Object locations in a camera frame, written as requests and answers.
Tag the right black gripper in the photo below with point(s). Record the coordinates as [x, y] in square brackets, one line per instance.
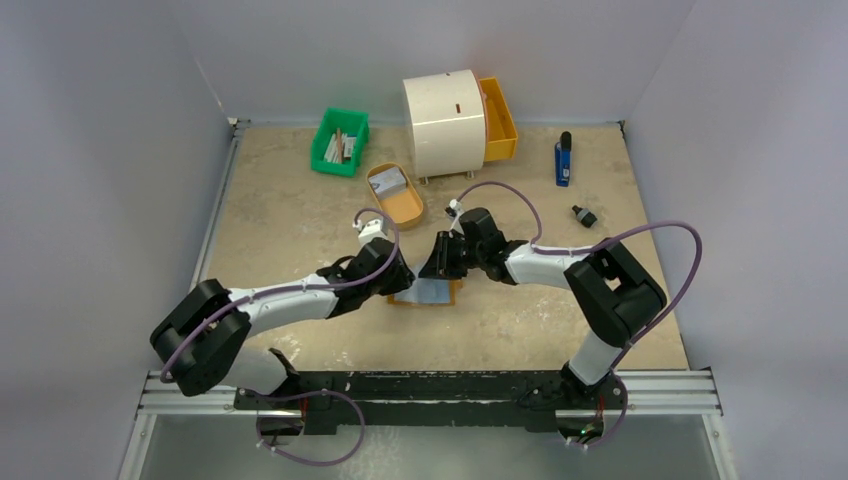
[441, 254]

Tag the green plastic bin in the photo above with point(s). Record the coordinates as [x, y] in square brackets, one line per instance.
[339, 143]

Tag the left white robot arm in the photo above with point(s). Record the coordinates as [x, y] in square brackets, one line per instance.
[201, 341]

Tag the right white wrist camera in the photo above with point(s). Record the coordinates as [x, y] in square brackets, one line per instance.
[454, 209]

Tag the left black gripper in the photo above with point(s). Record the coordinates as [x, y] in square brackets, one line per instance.
[400, 280]

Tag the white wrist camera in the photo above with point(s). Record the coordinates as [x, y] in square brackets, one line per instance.
[370, 230]
[454, 209]

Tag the orange card holder wallet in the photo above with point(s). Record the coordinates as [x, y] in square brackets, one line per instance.
[428, 293]

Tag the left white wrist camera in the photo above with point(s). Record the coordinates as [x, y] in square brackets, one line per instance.
[370, 230]

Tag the small black knob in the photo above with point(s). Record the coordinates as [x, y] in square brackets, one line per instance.
[584, 216]

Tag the orange open drawer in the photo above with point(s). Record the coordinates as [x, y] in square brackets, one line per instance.
[501, 136]

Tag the orange oval tray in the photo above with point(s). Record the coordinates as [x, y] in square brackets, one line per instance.
[406, 208]

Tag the blue black marker pen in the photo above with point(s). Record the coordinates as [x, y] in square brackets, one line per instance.
[563, 149]

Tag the cream round drawer cabinet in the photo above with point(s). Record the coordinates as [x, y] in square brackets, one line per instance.
[447, 124]

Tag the silver credit cards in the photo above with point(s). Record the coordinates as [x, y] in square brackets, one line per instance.
[388, 182]

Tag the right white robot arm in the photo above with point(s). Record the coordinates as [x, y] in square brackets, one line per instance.
[616, 295]

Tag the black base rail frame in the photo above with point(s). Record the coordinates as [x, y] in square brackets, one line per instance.
[538, 401]

